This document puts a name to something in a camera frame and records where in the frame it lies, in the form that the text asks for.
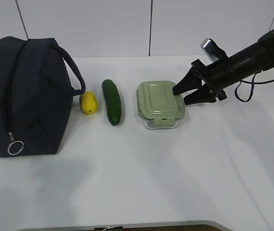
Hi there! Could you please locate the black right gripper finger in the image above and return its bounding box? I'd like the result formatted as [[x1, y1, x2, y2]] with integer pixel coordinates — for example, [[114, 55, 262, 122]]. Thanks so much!
[[173, 68, 202, 95], [184, 88, 216, 105]]

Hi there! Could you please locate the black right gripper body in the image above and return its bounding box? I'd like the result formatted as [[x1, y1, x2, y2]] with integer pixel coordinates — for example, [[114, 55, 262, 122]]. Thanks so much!
[[192, 60, 227, 101]]

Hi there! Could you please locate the glass container with green lid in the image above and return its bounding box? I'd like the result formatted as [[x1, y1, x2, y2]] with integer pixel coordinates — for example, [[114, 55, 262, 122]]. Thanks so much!
[[137, 81, 185, 129]]

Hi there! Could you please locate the green cucumber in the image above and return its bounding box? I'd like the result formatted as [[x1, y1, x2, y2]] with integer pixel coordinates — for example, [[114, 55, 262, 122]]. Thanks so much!
[[102, 79, 122, 126]]

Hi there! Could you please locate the yellow lemon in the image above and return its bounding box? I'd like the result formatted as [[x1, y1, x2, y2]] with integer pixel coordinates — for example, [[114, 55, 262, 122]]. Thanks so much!
[[79, 91, 98, 115]]

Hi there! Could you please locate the dark navy lunch bag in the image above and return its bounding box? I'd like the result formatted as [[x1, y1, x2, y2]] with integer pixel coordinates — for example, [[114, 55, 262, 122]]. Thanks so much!
[[0, 36, 86, 158]]

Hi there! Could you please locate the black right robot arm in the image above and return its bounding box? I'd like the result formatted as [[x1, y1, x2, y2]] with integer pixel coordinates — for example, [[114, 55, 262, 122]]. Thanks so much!
[[173, 29, 274, 105]]

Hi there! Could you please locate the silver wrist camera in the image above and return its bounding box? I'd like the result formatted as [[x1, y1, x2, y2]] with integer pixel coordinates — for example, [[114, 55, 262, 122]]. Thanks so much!
[[200, 38, 228, 63]]

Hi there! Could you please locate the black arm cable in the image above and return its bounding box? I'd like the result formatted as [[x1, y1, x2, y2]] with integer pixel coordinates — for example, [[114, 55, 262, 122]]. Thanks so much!
[[234, 71, 274, 102]]

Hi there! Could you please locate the silver zipper pull ring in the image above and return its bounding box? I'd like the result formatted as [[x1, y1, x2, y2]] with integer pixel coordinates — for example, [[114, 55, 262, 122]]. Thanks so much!
[[7, 131, 25, 156]]

